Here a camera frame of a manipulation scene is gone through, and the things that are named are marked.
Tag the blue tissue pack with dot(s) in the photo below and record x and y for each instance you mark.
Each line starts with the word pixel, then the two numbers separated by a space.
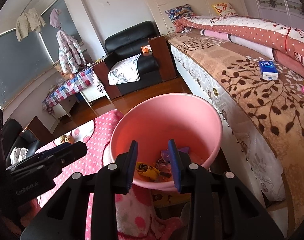
pixel 268 71

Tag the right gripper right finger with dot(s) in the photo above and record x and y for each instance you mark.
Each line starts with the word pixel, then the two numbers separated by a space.
pixel 181 168

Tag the walnut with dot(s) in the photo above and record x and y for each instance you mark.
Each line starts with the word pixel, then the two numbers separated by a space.
pixel 69 139
pixel 62 139

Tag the hanging floral padded jacket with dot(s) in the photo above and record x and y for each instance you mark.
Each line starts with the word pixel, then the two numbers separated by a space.
pixel 70 55

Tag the bed with brown blanket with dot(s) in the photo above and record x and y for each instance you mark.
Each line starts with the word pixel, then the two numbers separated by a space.
pixel 266 117

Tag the hanging cream cardigan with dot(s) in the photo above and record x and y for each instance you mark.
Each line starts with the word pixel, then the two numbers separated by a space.
pixel 30 21

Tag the right walnut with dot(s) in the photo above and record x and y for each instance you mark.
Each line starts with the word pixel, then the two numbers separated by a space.
pixel 69 139

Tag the orange box on armchair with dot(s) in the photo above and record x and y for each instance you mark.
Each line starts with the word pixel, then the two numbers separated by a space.
pixel 146 49

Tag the floral cloth on armchair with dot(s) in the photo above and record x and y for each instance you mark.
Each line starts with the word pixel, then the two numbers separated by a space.
pixel 125 71

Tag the red polka dot quilt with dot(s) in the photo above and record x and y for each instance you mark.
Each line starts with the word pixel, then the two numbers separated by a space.
pixel 287 40

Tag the yellow floral pillow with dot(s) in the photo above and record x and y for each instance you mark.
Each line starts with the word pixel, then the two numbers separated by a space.
pixel 224 9

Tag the black sofa at left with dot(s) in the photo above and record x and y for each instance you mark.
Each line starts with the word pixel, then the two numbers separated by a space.
pixel 34 136

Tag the checked cloth covered table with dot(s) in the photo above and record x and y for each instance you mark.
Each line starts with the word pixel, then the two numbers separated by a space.
pixel 86 83

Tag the pink polka dot blanket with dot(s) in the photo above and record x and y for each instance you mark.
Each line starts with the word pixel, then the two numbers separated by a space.
pixel 136 217

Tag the colourful cartoon pillow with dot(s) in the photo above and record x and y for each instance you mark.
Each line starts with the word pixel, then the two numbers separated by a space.
pixel 180 12

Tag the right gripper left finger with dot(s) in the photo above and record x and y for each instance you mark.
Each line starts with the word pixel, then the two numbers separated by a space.
pixel 126 164

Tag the pink plastic basin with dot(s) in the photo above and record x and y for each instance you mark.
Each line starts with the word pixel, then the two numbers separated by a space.
pixel 187 119

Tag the left walnut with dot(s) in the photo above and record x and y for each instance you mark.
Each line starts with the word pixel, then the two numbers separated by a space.
pixel 62 139

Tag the yellow plastic wrapper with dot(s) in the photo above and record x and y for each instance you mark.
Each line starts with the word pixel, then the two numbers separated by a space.
pixel 147 171

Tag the maroon foil wrapper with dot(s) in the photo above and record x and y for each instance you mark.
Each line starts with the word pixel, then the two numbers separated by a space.
pixel 164 167

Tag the pink rolled sheet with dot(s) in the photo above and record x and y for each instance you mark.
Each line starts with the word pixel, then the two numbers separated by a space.
pixel 271 53

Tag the black leather armchair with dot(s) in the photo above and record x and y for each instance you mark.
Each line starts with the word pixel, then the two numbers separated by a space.
pixel 154 68

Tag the white wardrobe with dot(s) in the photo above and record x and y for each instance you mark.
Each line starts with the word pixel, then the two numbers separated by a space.
pixel 287 12

